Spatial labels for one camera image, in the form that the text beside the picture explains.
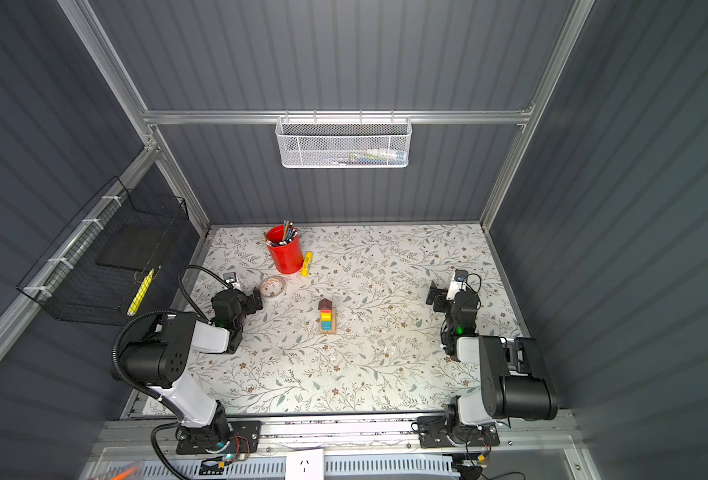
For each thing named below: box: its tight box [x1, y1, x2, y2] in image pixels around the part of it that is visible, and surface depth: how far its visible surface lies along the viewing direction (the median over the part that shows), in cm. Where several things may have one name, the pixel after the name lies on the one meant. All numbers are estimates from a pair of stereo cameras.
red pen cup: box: [266, 225, 304, 274], surface depth 103 cm
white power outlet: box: [285, 449, 324, 480], surface depth 68 cm
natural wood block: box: [319, 312, 337, 335], surface depth 93 cm
